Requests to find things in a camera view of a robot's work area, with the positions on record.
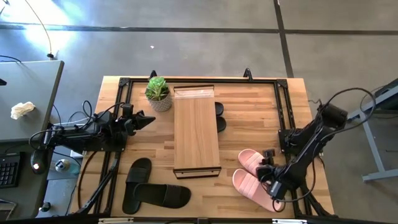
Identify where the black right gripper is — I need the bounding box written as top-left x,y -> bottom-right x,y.
256,148 -> 282,185

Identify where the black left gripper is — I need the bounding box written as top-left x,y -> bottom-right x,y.
119,104 -> 156,136

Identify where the pink slide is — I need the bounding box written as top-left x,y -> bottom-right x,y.
232,168 -> 285,213
238,148 -> 271,178

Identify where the large black slide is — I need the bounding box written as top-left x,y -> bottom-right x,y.
133,182 -> 192,209
122,157 -> 152,215

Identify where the wooden shelf with black legs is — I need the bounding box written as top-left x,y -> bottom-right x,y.
172,84 -> 223,180

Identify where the green potted plant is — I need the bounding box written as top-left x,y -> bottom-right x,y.
144,76 -> 174,113

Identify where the small round silver object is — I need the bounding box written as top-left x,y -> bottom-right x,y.
55,158 -> 71,173

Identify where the black computer mouse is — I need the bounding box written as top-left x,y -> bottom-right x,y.
30,149 -> 47,175

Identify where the grey desk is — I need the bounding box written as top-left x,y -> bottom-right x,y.
0,60 -> 65,143

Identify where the crumpled white tissue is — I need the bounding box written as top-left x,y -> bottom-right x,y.
11,101 -> 36,120

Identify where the black keyboard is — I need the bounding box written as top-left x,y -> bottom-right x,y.
0,152 -> 21,189

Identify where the silver metal bracket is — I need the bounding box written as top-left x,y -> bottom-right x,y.
272,218 -> 308,224
98,217 -> 134,224

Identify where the black cable over table edge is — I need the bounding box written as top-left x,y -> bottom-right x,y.
76,151 -> 98,210

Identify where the grey metal table leg frame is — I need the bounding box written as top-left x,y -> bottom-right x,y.
346,77 -> 398,183

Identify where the thin black floor cable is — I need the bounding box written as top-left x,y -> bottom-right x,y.
24,0 -> 55,60

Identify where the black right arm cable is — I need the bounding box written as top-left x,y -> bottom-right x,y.
310,86 -> 377,203

